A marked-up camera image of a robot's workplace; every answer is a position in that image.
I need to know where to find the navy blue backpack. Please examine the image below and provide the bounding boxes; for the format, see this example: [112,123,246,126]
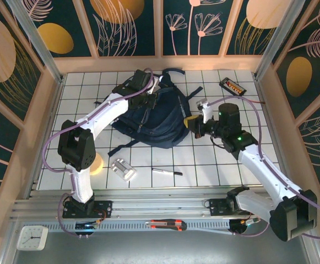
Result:
[93,68,204,157]

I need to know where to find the silver black pen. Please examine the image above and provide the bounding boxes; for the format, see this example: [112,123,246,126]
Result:
[151,167,183,176]

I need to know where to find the black charger board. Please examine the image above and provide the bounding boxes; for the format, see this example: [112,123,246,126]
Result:
[219,77,247,96]

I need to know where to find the silver metal clip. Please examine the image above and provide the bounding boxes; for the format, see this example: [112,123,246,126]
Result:
[110,158,138,182]

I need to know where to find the round yellow sponge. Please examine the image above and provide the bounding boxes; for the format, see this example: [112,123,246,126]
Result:
[89,153,105,175]

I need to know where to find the orange black utility knife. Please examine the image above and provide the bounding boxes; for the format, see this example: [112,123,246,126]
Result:
[145,219,188,232]

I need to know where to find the black controller board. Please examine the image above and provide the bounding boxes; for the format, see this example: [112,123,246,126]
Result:
[75,221,100,232]
[229,218,261,235]

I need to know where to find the white square clock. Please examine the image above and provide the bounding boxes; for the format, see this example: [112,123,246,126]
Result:
[17,225,49,251]

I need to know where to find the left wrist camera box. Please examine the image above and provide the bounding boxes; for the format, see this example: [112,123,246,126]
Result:
[150,75,163,94]

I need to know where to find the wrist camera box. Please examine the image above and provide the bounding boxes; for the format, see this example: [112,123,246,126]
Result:
[196,98,213,121]
[150,75,163,94]

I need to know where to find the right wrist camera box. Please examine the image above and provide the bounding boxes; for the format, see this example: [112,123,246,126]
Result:
[196,98,213,121]

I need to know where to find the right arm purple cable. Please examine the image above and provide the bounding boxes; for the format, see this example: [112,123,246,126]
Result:
[208,96,320,241]

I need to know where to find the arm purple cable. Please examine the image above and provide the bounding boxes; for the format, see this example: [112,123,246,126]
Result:
[208,96,320,241]
[42,67,154,238]

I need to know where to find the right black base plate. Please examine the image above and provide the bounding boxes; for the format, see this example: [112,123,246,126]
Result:
[209,197,259,217]

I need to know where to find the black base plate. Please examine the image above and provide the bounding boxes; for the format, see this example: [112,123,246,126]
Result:
[209,197,259,217]
[62,200,113,219]

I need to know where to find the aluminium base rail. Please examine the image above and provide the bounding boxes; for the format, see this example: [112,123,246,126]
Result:
[10,188,309,221]

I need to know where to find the aluminium frame post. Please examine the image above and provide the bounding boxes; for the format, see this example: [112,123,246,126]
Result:
[7,0,64,83]
[254,0,306,80]

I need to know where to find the grey slotted cable duct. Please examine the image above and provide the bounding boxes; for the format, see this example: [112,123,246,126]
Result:
[42,219,232,233]

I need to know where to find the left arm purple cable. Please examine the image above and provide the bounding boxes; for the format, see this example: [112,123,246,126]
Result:
[42,67,154,238]

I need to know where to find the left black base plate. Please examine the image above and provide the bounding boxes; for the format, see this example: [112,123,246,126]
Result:
[62,200,113,219]

